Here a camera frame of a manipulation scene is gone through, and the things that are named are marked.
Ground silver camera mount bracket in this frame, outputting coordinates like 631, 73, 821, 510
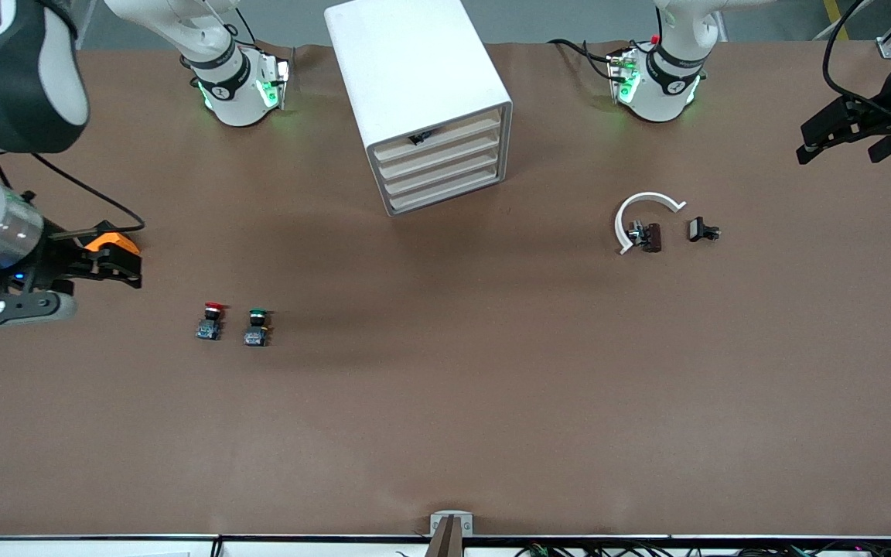
430, 511, 474, 557

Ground orange button box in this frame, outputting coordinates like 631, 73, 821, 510
84, 220, 142, 258

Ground white curved clamp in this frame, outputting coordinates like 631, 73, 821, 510
616, 192, 688, 256

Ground red push button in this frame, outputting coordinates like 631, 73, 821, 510
196, 302, 227, 341

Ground brown table cover sheet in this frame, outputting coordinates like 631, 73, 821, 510
0, 40, 891, 538

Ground black left base cable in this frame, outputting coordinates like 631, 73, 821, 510
548, 37, 624, 82

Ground black cable bundle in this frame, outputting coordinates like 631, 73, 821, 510
515, 542, 891, 557

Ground green push button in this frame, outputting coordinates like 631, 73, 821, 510
244, 309, 272, 347

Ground white table edge rail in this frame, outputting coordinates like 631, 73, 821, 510
0, 534, 891, 557

